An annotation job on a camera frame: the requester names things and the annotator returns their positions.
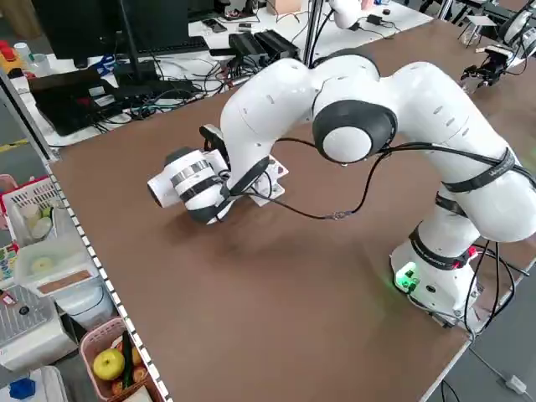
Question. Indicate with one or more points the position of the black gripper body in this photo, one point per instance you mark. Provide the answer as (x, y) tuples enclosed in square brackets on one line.
[(494, 65)]

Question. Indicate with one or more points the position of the black power adaptor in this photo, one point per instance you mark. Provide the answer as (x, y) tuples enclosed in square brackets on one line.
[(375, 19)]

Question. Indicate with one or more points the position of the white desk lamp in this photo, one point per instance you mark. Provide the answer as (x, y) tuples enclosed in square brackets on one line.
[(345, 14)]

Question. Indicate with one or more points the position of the black power supply unit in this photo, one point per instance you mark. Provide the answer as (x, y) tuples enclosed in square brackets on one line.
[(247, 44), (278, 42)]

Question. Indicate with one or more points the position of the white test tube rack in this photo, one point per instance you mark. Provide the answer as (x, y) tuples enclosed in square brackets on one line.
[(270, 197)]

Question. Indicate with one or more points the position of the black keyboard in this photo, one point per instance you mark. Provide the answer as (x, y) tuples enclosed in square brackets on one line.
[(176, 45)]

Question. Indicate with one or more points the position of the black computer monitor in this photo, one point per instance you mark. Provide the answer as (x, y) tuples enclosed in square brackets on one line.
[(84, 25)]

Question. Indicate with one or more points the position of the black equipment case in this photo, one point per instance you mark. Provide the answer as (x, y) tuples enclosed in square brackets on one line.
[(71, 100)]

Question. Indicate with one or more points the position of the clear bottle with white cap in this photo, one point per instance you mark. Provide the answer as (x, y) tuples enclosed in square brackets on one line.
[(23, 54)]

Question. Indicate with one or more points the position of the pink plastic basket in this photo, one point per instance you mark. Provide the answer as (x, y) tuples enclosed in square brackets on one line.
[(100, 331)]

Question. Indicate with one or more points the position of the clear plastic storage box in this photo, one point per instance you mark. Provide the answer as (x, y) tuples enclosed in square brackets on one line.
[(54, 264)]

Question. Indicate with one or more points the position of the white plastic basket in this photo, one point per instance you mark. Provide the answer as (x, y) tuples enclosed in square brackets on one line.
[(29, 209)]

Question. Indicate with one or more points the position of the red plastic toy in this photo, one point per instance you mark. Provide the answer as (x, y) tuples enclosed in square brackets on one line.
[(6, 50)]

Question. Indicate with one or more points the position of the yellow green apple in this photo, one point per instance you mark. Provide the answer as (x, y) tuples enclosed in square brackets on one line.
[(108, 364)]

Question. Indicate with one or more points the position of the white box with mesh lid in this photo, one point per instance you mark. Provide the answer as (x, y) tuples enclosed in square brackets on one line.
[(29, 335)]

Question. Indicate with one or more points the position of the blue plastic object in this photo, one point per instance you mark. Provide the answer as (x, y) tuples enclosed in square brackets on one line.
[(21, 388)]

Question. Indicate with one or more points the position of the aluminium frame post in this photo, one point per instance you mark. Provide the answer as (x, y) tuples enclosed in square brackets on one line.
[(313, 29)]

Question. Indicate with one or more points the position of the grey corner frame post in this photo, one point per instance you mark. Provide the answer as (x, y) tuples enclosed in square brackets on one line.
[(25, 112)]

